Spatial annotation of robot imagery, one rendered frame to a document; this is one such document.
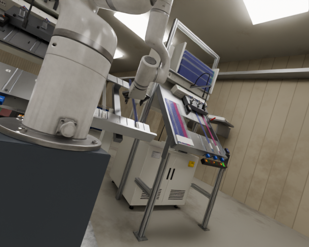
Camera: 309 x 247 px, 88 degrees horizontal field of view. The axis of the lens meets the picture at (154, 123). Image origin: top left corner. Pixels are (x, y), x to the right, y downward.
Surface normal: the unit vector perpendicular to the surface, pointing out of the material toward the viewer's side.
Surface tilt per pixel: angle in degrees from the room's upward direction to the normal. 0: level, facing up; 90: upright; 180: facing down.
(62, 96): 90
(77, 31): 90
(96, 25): 83
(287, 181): 90
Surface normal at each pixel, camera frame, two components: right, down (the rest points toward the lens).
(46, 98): 0.01, -0.02
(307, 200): -0.70, -0.25
